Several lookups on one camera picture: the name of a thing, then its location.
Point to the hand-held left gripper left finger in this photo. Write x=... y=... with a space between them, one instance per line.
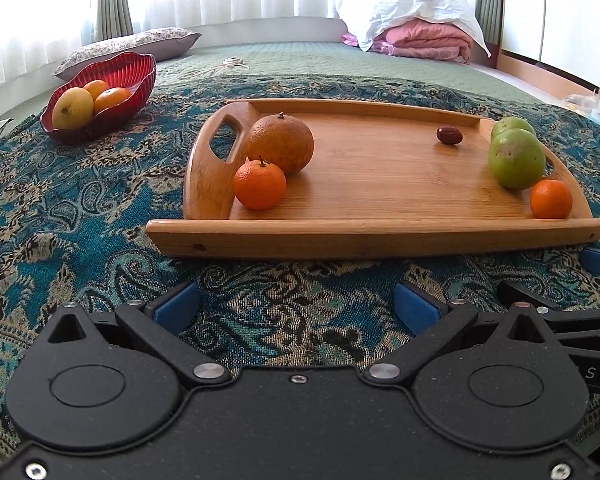
x=177 y=306

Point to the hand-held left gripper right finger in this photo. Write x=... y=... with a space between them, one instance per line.
x=415 y=308

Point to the small mandarin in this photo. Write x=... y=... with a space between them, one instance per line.
x=551 y=199
x=260 y=186

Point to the wooden tray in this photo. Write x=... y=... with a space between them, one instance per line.
x=380 y=180

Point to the green apple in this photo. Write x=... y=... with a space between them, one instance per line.
x=516 y=159
x=512 y=124

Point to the red date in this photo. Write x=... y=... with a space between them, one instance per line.
x=449 y=135

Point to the teal patterned blanket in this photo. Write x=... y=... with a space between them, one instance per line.
x=80 y=220

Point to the large brownish orange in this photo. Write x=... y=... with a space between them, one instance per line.
x=281 y=144

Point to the yellow mango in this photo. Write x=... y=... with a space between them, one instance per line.
x=72 y=108

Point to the red glass bowl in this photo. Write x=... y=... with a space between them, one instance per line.
x=127 y=67

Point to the white wardrobe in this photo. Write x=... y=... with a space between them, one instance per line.
x=560 y=5

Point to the green bedspread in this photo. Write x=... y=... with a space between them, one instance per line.
x=330 y=60

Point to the floral pillow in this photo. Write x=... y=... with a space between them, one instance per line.
x=150 y=42

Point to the pink folded blanket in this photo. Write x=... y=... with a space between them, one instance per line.
x=425 y=40

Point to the green curtain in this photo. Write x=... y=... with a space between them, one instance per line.
x=114 y=0
x=490 y=5

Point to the white pillow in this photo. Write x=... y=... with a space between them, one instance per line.
x=410 y=10

